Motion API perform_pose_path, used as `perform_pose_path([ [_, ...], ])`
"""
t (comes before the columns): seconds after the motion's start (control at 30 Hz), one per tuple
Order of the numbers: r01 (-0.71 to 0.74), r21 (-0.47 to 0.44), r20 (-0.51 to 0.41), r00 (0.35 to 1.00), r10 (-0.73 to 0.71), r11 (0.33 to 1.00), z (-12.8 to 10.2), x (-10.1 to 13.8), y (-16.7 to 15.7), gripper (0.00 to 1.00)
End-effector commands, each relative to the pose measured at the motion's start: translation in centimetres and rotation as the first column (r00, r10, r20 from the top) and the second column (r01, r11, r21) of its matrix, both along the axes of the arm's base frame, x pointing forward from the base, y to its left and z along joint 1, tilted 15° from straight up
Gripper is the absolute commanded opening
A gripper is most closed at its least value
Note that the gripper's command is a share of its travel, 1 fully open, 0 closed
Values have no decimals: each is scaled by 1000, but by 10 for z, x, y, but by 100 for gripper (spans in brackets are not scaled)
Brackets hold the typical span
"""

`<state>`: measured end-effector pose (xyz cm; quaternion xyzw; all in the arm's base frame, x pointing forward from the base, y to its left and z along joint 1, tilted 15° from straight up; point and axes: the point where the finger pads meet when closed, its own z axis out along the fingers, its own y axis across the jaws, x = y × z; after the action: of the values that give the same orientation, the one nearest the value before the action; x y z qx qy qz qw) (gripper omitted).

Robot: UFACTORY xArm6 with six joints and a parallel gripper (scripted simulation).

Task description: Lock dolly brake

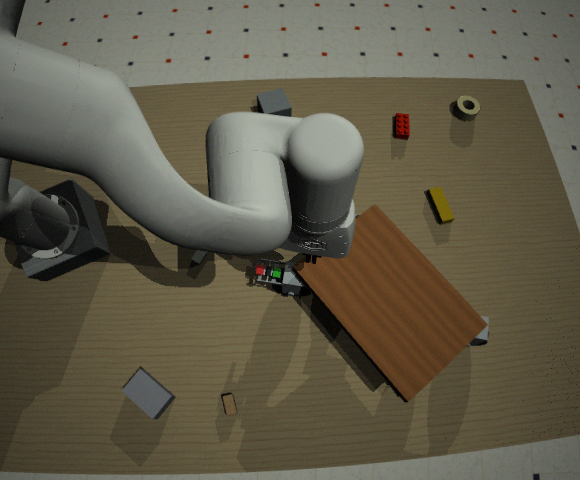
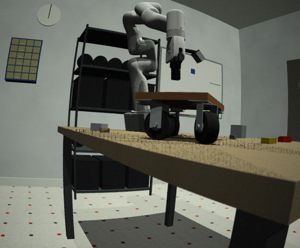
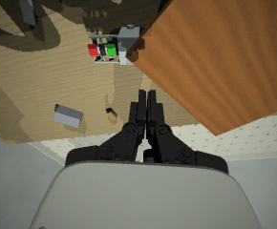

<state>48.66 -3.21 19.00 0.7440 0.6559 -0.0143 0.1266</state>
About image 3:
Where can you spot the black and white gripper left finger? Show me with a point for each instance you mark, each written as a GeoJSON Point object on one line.
{"type": "Point", "coordinates": [119, 147]}

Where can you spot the brown wooden block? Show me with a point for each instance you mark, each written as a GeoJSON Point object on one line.
{"type": "Point", "coordinates": [112, 114]}

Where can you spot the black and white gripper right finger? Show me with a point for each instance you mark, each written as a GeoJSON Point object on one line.
{"type": "Point", "coordinates": [167, 148]}

